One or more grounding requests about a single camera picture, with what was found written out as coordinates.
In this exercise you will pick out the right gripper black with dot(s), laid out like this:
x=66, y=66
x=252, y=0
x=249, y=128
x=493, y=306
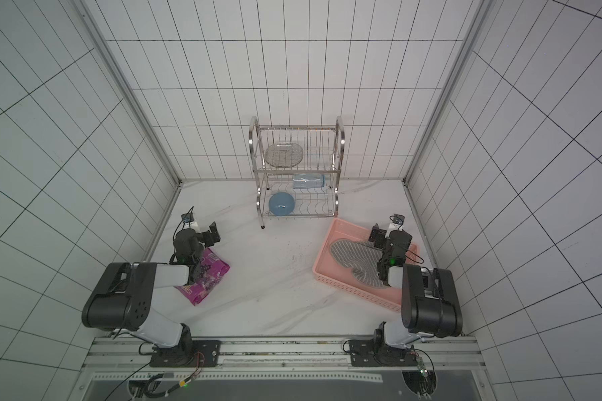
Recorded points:
x=379, y=236

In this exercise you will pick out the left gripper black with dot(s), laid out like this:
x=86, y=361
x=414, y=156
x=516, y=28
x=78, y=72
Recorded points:
x=207, y=236

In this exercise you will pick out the grey striped square dishcloth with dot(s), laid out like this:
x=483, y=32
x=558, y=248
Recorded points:
x=360, y=258

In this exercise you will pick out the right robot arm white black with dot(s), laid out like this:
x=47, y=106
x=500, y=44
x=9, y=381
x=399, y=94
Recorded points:
x=429, y=306

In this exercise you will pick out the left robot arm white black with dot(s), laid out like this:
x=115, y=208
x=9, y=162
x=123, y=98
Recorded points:
x=122, y=299

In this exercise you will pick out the magenta snack bag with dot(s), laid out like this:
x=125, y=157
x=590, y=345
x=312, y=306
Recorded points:
x=213, y=270

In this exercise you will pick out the pink plastic basket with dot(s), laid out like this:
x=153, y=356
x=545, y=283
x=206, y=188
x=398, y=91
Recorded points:
x=328, y=271

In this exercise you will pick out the blue bowl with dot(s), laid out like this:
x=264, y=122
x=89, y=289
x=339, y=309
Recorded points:
x=281, y=204

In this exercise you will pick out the clear plastic bottle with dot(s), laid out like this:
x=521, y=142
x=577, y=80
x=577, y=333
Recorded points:
x=308, y=181

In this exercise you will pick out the steel two-tier dish rack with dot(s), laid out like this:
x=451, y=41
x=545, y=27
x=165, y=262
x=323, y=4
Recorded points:
x=324, y=149

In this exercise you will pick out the clear glass plate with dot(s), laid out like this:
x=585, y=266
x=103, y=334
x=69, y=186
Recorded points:
x=285, y=155

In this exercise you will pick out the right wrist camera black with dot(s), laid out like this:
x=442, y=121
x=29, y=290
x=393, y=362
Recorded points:
x=397, y=219

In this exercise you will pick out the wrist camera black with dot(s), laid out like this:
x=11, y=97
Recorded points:
x=397, y=219
x=188, y=218

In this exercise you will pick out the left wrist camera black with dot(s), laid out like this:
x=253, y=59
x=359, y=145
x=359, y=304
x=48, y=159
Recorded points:
x=188, y=218

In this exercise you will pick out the aluminium mounting rail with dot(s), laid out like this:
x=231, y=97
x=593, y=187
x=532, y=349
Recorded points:
x=239, y=354

